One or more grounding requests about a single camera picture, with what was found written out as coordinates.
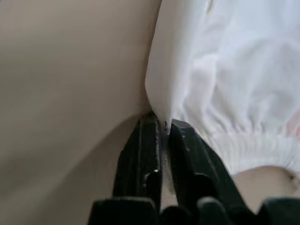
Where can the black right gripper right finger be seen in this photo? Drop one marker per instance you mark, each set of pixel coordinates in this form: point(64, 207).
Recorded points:
point(199, 161)

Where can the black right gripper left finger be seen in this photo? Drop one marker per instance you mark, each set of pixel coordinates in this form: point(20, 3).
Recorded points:
point(138, 159)

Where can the white shorts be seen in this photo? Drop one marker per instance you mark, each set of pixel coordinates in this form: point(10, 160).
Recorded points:
point(225, 82)

